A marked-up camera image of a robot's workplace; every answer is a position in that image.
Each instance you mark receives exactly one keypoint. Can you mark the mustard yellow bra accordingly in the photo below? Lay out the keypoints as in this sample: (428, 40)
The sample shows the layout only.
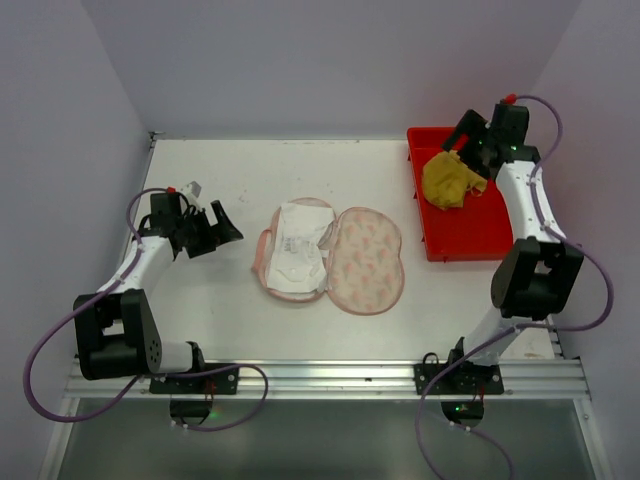
(446, 181)

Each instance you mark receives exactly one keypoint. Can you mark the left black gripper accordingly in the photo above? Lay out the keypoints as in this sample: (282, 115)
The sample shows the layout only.
(204, 235)

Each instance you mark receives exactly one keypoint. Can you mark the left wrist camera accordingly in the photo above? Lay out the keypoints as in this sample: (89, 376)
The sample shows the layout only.
(189, 192)

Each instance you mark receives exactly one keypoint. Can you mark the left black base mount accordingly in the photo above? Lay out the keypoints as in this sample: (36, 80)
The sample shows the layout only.
(191, 399)

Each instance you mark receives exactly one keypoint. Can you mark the white bra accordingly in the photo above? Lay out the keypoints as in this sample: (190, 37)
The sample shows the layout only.
(297, 263)

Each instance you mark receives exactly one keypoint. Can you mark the red plastic tray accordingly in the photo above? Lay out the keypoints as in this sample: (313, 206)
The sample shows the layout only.
(478, 231)

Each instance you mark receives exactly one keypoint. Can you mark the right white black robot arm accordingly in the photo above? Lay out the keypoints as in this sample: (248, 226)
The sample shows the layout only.
(535, 278)

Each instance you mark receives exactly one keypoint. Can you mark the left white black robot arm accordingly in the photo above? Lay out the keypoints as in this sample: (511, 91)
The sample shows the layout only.
(116, 332)

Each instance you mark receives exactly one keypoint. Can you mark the aluminium mounting rail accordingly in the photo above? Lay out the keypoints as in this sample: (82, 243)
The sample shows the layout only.
(361, 380)

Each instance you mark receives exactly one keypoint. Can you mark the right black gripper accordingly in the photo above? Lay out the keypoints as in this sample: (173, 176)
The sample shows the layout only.
(470, 145)

